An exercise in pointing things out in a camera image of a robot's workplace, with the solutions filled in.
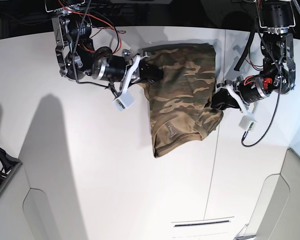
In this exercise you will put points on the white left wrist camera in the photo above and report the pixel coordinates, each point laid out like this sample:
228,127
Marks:
248,122

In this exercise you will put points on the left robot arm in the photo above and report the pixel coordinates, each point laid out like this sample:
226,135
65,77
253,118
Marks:
272,21

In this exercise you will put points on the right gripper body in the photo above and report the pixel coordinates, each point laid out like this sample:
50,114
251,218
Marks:
114,70

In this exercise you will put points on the camouflage T-shirt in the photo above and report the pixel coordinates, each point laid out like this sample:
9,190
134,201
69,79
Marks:
180,104

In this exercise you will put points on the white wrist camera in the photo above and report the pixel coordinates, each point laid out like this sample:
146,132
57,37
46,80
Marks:
124,101
248,122

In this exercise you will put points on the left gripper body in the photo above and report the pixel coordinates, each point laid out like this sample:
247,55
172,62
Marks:
248,90

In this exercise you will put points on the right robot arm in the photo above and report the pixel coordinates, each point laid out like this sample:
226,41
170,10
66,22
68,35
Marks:
77,57

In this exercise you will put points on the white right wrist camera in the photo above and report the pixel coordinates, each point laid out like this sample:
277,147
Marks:
124,101

